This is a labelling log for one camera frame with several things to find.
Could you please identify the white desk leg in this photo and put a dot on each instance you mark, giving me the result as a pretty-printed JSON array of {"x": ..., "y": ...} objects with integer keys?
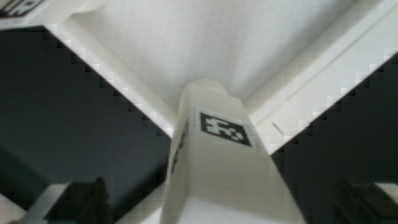
[
  {"x": 25, "y": 13},
  {"x": 224, "y": 186}
]

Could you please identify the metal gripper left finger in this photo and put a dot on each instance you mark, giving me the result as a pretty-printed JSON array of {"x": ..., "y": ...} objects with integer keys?
[{"x": 71, "y": 204}]

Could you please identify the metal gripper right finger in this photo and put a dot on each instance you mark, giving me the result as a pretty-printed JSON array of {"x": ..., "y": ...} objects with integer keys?
[{"x": 366, "y": 203}]

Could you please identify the white desk top tray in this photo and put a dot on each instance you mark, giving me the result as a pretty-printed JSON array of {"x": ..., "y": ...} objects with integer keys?
[{"x": 290, "y": 50}]

